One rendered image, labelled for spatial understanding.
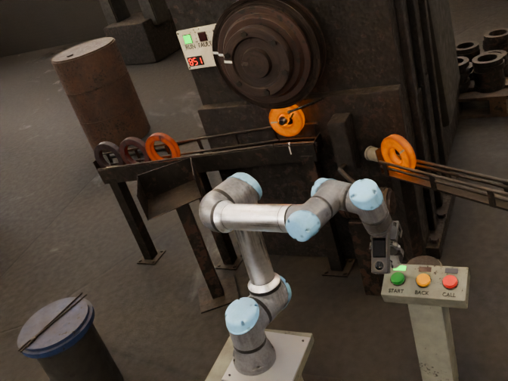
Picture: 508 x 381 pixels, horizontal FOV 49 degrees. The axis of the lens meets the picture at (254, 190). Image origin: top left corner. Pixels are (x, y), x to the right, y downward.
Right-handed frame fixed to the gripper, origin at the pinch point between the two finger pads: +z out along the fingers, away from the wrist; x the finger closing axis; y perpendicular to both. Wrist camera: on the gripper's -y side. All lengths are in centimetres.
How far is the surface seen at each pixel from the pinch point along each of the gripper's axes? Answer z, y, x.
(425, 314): 15.1, -6.9, -7.2
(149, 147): 19, 72, 138
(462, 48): 135, 259, 19
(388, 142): 11, 59, 13
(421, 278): 5.6, 0.0, -7.0
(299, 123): 13, 75, 54
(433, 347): 27.8, -11.5, -8.0
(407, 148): 11, 55, 5
